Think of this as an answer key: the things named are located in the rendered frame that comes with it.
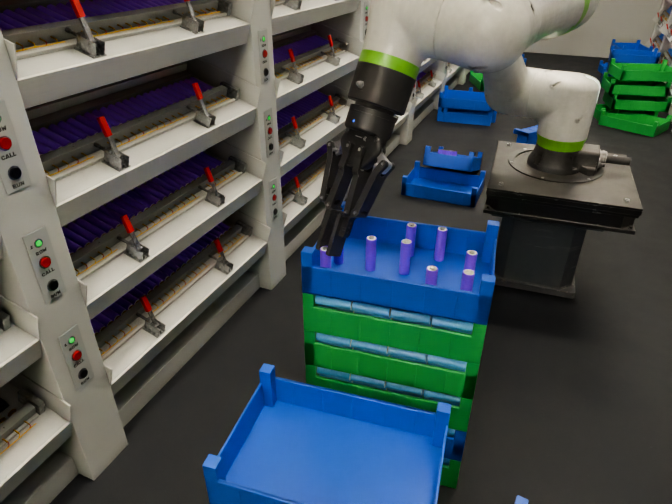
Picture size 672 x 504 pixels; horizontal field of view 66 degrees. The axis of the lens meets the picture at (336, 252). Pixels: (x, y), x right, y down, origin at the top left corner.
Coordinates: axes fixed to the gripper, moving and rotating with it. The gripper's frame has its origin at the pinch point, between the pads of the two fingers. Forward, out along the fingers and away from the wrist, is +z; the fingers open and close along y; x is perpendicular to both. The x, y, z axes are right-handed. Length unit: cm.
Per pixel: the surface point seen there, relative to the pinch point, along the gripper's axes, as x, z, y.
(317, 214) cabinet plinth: -73, 15, 73
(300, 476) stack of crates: 9.1, 32.1, -16.2
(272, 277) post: -41, 31, 53
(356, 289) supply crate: -1.7, 7.0, -6.8
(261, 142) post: -23, -7, 53
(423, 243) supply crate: -21.1, -0.8, -3.7
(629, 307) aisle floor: -105, 6, -25
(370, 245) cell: -7.4, 0.9, -2.3
